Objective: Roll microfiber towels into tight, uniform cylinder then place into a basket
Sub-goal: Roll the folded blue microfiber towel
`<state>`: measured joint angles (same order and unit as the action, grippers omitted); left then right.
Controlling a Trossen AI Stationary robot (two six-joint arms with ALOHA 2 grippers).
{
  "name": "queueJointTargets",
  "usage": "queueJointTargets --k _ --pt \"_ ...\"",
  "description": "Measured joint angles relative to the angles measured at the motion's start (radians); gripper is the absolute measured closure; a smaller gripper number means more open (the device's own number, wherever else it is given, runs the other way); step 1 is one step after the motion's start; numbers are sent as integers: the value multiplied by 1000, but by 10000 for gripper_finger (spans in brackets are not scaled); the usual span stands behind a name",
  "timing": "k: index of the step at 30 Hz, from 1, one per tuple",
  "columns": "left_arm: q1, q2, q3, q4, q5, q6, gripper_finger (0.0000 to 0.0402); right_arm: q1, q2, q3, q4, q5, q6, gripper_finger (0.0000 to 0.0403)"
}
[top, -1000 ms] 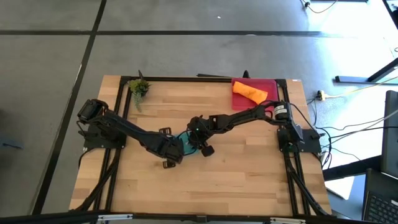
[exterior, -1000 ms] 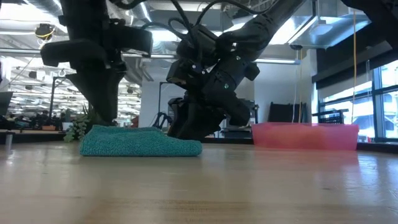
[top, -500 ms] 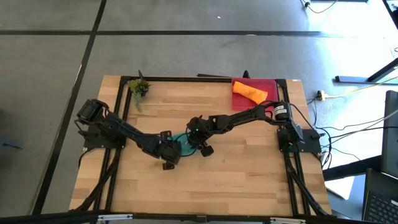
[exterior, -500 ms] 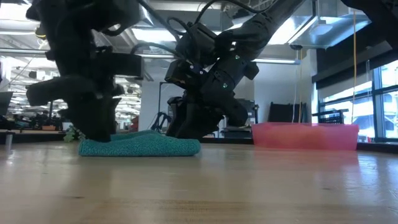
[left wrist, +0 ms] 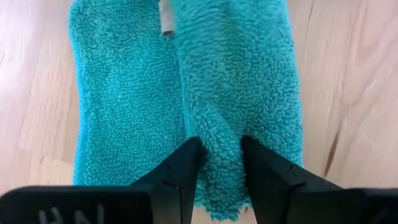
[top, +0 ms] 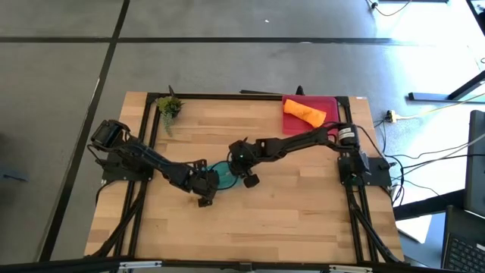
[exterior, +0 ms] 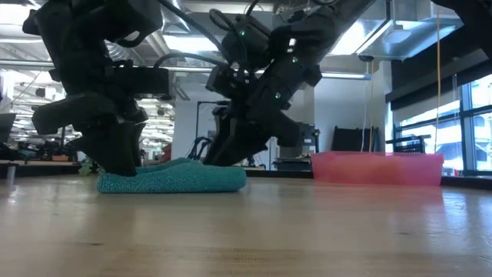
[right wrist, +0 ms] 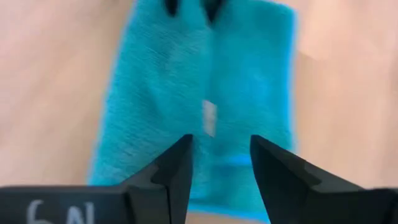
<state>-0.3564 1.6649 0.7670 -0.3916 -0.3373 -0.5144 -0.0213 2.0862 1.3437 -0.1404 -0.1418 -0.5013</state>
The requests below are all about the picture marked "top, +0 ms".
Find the black desk leg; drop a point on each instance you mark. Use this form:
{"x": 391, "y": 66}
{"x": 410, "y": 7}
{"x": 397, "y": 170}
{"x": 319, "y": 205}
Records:
{"x": 435, "y": 96}

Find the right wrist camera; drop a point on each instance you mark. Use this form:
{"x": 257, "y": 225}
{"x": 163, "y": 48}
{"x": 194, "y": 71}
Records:
{"x": 251, "y": 181}

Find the teal microfiber towel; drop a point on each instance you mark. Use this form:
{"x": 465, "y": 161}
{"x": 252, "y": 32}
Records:
{"x": 223, "y": 178}

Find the black aluminium table frame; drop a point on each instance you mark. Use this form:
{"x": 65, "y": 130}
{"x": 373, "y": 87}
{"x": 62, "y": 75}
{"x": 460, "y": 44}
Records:
{"x": 227, "y": 96}

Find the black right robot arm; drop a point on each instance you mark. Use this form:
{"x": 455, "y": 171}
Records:
{"x": 295, "y": 142}

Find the pink plastic basket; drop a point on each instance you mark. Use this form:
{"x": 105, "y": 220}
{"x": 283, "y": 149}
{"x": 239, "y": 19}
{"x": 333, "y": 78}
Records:
{"x": 293, "y": 127}

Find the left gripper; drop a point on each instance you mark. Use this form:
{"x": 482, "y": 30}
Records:
{"x": 201, "y": 182}

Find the silver bracket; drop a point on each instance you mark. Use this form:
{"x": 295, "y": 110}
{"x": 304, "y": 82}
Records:
{"x": 140, "y": 264}
{"x": 350, "y": 269}

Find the green potted plant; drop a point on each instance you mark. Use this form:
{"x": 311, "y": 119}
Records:
{"x": 169, "y": 108}

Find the dark desk monitor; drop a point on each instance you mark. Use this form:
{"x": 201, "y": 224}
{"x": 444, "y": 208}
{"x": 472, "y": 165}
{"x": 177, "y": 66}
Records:
{"x": 475, "y": 163}

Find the black rig crossbeam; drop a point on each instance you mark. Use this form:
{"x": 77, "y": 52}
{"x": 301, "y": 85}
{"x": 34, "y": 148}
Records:
{"x": 204, "y": 266}

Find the thin black bar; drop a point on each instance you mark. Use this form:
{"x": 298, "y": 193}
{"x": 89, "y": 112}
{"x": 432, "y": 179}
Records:
{"x": 261, "y": 92}

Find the black post stub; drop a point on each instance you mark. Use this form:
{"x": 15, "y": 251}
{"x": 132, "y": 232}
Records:
{"x": 299, "y": 90}

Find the black laptop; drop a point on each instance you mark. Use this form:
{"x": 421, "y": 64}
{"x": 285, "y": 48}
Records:
{"x": 466, "y": 246}

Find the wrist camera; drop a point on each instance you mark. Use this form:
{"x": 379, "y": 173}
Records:
{"x": 251, "y": 181}
{"x": 205, "y": 201}

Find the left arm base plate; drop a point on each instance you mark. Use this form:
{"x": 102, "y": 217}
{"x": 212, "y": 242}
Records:
{"x": 113, "y": 172}

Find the orange microfiber towel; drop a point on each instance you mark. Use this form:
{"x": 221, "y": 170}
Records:
{"x": 303, "y": 112}

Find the white paper sheet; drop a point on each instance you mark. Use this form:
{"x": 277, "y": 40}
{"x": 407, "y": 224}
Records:
{"x": 415, "y": 227}

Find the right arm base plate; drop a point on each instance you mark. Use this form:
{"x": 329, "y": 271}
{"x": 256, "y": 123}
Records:
{"x": 379, "y": 168}

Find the black side desk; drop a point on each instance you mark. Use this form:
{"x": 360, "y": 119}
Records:
{"x": 428, "y": 203}

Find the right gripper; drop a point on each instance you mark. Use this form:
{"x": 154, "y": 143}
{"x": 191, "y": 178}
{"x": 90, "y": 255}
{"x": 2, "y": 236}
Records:
{"x": 244, "y": 157}

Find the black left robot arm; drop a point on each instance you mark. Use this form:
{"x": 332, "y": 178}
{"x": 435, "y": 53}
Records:
{"x": 151, "y": 159}

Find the white power strip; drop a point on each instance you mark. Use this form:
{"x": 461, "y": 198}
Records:
{"x": 391, "y": 115}

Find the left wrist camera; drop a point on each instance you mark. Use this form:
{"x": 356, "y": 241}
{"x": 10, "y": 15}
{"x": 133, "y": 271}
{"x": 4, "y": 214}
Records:
{"x": 205, "y": 201}

